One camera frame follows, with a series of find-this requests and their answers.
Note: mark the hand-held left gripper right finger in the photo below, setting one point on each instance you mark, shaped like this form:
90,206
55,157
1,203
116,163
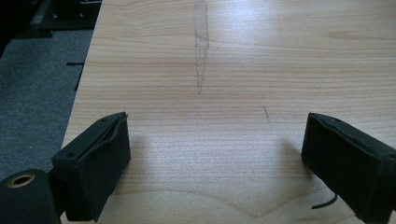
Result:
348,158

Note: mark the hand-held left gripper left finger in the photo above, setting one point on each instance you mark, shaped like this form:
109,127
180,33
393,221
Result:
93,168

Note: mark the black metal stand base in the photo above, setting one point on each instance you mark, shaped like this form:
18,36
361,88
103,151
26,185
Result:
67,14

